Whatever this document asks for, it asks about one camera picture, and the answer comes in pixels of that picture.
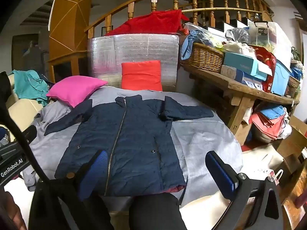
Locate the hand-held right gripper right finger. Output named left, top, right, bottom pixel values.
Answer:
left=205, top=151, right=285, bottom=230

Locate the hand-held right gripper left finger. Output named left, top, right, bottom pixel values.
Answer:
left=29, top=150, right=113, bottom=230

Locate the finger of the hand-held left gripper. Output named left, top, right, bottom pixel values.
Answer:
left=22, top=125, right=38, bottom=145

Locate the navy blue padded jacket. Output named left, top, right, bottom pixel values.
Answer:
left=44, top=94, right=214, bottom=197

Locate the person's left forearm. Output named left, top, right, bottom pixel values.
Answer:
left=0, top=191, right=27, bottom=230

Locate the cream sofa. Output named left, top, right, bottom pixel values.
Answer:
left=5, top=74, right=46, bottom=135

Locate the grey bed blanket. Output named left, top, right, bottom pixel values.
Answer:
left=23, top=86, right=244, bottom=209

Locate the teal cloth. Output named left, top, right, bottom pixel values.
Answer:
left=10, top=69, right=50, bottom=107

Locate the pink pillow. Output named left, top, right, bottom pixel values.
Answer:
left=46, top=75, right=109, bottom=108

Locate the coral cloth stack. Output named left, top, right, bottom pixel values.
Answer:
left=249, top=111, right=286, bottom=140

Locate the person's leg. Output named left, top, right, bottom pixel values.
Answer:
left=128, top=193, right=187, bottom=230

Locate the brown cardboard box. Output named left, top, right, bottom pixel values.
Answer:
left=276, top=116, right=307, bottom=180

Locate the blue folded cloth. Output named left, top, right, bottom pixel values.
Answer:
left=260, top=105, right=285, bottom=119

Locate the wooden shelf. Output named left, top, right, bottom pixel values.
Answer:
left=180, top=60, right=300, bottom=135

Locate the white patterned box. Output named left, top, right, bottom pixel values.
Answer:
left=221, top=65, right=262, bottom=87

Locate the red pillow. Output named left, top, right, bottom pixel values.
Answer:
left=121, top=60, right=163, bottom=91

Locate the blue plastic bin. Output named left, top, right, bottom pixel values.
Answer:
left=271, top=59, right=292, bottom=96

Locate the teal cardboard box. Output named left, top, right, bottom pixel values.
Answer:
left=223, top=51, right=268, bottom=81

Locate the small wicker basket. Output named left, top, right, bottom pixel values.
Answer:
left=288, top=75, right=301, bottom=90

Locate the large wicker basket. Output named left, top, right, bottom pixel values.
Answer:
left=181, top=43, right=224, bottom=73

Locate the red gift bag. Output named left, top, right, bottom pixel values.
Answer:
left=249, top=44, right=277, bottom=93

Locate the yellow wooden cabinet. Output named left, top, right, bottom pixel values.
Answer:
left=47, top=0, right=96, bottom=83

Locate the silver foil mat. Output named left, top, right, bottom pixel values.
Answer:
left=87, top=34, right=180, bottom=93

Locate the light blue cloth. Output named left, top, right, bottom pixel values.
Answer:
left=180, top=30, right=204, bottom=60

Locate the clear plastic bag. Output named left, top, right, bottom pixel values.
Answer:
left=225, top=27, right=250, bottom=45

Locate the clear plastic storage box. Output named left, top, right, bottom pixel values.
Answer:
left=248, top=21, right=292, bottom=60

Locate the red blanket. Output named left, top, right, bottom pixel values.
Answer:
left=104, top=10, right=190, bottom=37

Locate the wooden stair railing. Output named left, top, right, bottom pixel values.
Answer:
left=84, top=0, right=275, bottom=39

